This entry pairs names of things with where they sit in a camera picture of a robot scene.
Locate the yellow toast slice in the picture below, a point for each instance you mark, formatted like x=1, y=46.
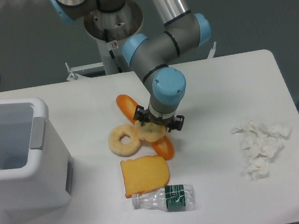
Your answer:
x=144, y=174

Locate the pale round bread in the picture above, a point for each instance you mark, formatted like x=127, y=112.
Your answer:
x=149, y=131

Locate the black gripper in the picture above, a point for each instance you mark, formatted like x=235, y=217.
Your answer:
x=169, y=120

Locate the crumpled white tissue paper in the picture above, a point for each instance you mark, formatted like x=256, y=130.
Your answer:
x=261, y=144

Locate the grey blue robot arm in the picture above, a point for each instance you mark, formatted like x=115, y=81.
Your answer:
x=167, y=85

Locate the ring-shaped donut bread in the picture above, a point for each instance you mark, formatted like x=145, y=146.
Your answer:
x=123, y=141

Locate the orange baguette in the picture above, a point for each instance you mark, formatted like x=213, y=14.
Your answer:
x=163, y=146

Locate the white cooler box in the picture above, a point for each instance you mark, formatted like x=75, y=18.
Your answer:
x=36, y=167

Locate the clear plastic bottle green label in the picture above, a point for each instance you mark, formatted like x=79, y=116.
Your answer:
x=171, y=198

